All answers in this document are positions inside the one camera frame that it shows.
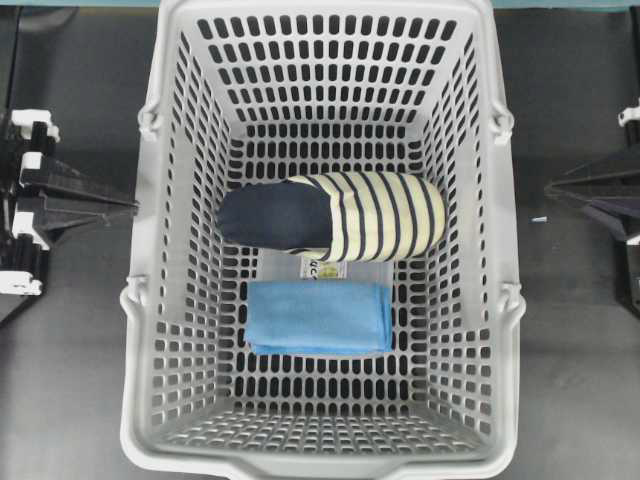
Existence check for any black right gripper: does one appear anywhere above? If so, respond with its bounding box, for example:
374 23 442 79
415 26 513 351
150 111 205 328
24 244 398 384
545 105 639 317

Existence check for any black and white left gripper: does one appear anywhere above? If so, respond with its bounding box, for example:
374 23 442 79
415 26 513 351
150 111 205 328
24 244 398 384
1 109 138 296

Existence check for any blue cloth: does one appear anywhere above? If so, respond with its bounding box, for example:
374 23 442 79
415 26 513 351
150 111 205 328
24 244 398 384
245 280 392 356

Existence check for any grey plastic shopping basket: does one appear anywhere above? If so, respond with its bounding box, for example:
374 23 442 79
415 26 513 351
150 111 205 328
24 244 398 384
120 1 526 479

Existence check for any clear plastic package with label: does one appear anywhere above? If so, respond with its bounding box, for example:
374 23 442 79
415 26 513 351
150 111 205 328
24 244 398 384
256 249 394 288

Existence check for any navy and striped slipper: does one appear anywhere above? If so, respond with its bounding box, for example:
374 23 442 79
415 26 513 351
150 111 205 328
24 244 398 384
216 172 446 262

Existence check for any black cable at left edge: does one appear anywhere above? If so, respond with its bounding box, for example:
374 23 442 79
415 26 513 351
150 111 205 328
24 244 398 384
3 0 25 114

